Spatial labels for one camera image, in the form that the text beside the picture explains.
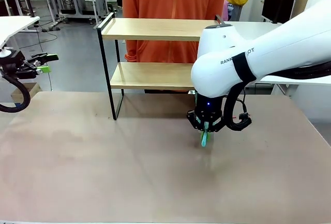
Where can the open cardboard box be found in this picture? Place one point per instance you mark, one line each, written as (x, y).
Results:
(26, 92)

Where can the person torso in orange jacket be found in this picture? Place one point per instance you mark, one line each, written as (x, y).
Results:
(173, 1)

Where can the person's right forearm orange sleeve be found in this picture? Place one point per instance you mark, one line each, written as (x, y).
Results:
(130, 53)

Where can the black monitor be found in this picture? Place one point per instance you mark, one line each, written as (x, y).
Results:
(271, 4)

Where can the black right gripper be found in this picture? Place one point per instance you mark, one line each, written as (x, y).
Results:
(208, 106)

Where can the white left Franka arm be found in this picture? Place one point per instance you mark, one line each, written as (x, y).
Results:
(5, 52)

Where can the wooden two-tier black-frame shelf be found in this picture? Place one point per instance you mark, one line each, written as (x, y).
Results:
(155, 36)

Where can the teal chenille duster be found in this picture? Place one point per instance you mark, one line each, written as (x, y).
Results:
(204, 141)

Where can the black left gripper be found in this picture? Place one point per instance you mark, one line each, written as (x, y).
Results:
(14, 63)

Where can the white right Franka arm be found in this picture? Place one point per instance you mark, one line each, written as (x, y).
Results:
(284, 43)

